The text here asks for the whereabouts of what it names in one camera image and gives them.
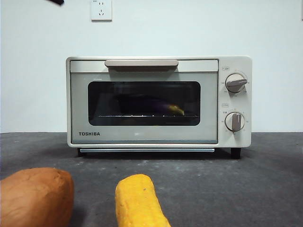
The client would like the yellow corn cob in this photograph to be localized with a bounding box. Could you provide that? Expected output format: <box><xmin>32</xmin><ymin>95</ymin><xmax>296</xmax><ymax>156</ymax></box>
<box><xmin>115</xmin><ymin>174</ymin><xmax>171</xmax><ymax>227</ymax></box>

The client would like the brown sweet potato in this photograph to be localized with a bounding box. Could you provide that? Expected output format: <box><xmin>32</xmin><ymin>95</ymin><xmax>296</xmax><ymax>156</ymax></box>
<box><xmin>0</xmin><ymin>167</ymin><xmax>75</xmax><ymax>227</ymax></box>

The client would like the silver crumb tray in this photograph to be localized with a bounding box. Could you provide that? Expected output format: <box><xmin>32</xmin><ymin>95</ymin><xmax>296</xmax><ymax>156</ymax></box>
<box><xmin>80</xmin><ymin>148</ymin><xmax>215</xmax><ymax>153</ymax></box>

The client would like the metal wire oven rack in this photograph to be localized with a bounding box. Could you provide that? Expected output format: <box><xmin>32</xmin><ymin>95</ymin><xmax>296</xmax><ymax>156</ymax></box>
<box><xmin>98</xmin><ymin>114</ymin><xmax>198</xmax><ymax>118</ymax></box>

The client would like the small beige oven knob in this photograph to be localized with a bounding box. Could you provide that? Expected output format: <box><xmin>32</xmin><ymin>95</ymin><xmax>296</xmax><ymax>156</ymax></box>
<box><xmin>224</xmin><ymin>112</ymin><xmax>245</xmax><ymax>132</ymax></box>

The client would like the white wall socket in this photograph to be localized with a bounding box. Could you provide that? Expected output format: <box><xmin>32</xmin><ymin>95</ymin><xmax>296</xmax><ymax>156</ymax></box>
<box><xmin>91</xmin><ymin>0</ymin><xmax>113</xmax><ymax>22</ymax></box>

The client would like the purple eggplant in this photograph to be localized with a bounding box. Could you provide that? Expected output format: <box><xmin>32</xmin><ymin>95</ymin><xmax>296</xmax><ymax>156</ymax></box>
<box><xmin>118</xmin><ymin>94</ymin><xmax>187</xmax><ymax>116</ymax></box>

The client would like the glass oven door with handle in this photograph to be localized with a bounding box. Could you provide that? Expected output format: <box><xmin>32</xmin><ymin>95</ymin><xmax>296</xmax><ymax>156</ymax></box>
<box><xmin>70</xmin><ymin>59</ymin><xmax>219</xmax><ymax>144</ymax></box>

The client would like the cream toaster oven body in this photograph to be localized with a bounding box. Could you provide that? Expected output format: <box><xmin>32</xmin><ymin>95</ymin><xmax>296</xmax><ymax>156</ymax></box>
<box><xmin>65</xmin><ymin>55</ymin><xmax>253</xmax><ymax>158</ymax></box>

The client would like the large beige oven knob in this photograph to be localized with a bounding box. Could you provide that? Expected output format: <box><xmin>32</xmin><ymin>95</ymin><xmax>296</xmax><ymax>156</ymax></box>
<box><xmin>224</xmin><ymin>73</ymin><xmax>249</xmax><ymax>93</ymax></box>

